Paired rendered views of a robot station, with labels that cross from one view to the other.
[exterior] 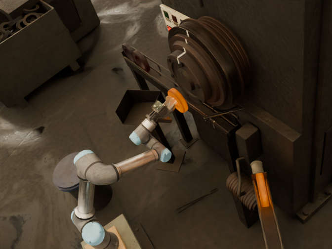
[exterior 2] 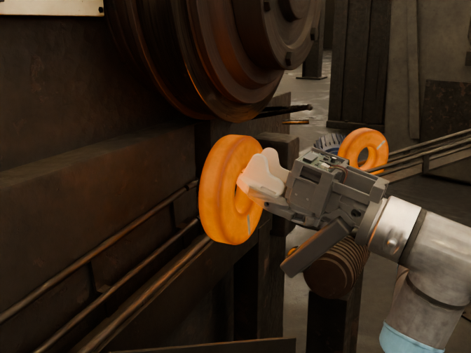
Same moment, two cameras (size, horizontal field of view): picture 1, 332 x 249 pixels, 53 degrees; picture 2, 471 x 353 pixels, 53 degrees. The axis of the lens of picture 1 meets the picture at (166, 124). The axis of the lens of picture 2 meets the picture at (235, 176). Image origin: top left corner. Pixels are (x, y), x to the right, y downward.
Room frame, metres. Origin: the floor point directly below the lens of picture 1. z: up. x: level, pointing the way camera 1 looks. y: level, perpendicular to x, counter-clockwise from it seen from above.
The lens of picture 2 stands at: (1.85, 0.33, 1.05)
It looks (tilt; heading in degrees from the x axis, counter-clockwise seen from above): 18 degrees down; 224
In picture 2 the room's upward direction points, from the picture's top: straight up
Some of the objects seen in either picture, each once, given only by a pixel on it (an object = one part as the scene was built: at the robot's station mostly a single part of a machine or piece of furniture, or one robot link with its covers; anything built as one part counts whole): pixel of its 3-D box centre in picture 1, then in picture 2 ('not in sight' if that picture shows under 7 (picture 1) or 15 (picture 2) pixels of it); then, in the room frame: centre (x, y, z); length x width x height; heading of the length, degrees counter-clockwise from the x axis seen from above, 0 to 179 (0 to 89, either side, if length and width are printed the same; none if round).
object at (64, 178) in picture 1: (85, 183); not in sight; (1.60, 0.75, 0.22); 0.32 x 0.32 x 0.43
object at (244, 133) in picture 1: (249, 143); (272, 183); (1.00, -0.36, 0.68); 0.11 x 0.08 x 0.24; 106
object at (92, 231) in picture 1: (95, 234); not in sight; (0.99, 0.63, 0.52); 0.13 x 0.12 x 0.14; 22
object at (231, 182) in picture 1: (249, 206); (333, 326); (0.86, -0.25, 0.27); 0.22 x 0.13 x 0.53; 16
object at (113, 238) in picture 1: (103, 242); not in sight; (0.98, 0.63, 0.40); 0.15 x 0.15 x 0.10
